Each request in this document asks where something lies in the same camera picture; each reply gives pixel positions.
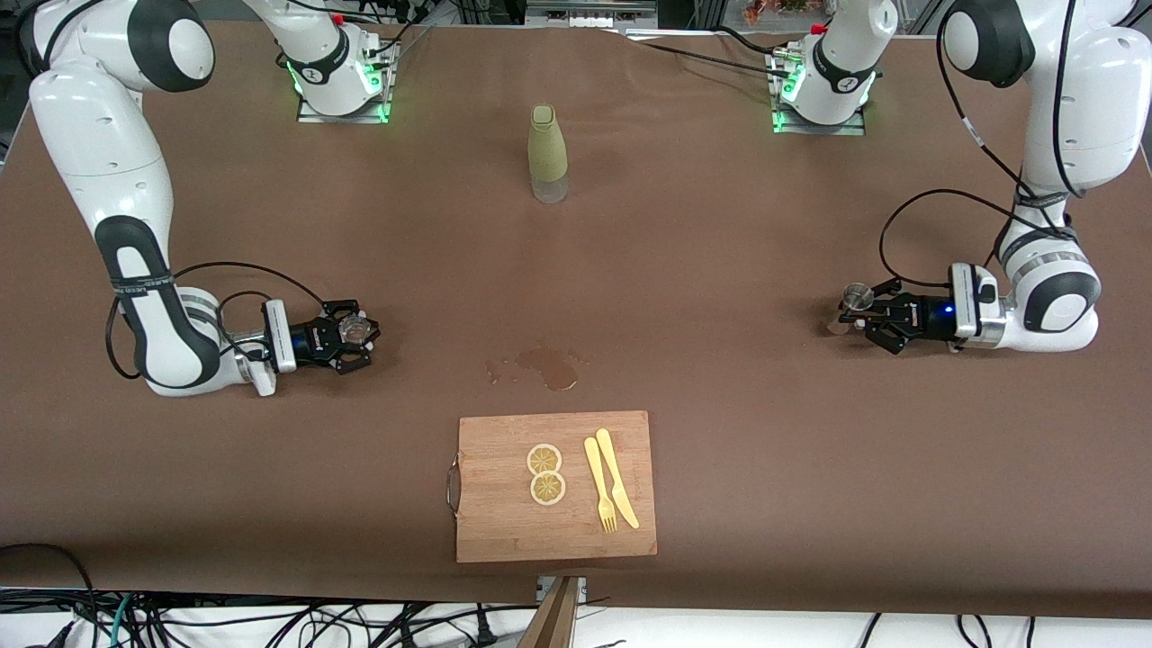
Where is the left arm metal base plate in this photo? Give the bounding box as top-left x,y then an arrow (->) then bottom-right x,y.
768,47 -> 869,137

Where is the metal measuring cup jigger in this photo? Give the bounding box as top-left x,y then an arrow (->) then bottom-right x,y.
826,283 -> 877,337

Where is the yellow plastic knife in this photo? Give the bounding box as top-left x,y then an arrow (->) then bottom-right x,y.
595,428 -> 641,530

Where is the black looped floor cable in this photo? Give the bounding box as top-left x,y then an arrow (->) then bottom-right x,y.
0,542 -> 102,648

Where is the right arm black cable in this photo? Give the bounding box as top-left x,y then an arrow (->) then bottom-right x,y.
104,260 -> 327,381

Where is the wooden post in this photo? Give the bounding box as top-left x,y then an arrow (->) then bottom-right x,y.
517,576 -> 581,648

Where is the wooden cutting board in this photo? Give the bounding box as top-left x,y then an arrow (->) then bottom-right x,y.
446,410 -> 658,564

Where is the black cable on table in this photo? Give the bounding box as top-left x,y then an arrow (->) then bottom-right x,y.
625,25 -> 811,78

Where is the clear glass shaker cup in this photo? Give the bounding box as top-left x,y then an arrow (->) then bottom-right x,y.
337,310 -> 382,352

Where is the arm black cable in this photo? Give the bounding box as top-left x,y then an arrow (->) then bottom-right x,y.
878,0 -> 1083,291
104,260 -> 327,381

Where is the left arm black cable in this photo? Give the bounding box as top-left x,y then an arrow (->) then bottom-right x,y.
878,0 -> 1083,291

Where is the metal bracket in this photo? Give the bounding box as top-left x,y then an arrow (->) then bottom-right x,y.
536,575 -> 589,606

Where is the white power strip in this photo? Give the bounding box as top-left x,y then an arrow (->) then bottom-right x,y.
525,0 -> 660,30

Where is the yellow plastic fork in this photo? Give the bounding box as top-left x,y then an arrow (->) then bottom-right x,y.
584,436 -> 619,534

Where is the teal cable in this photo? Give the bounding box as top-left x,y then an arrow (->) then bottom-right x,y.
106,596 -> 138,648

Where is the green sleeved glass bottle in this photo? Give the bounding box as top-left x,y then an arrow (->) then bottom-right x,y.
527,104 -> 571,205

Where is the black cable with plug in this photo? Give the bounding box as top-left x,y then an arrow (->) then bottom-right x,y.
463,603 -> 503,647

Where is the brown table cover sheet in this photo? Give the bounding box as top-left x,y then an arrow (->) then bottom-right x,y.
0,16 -> 1152,622

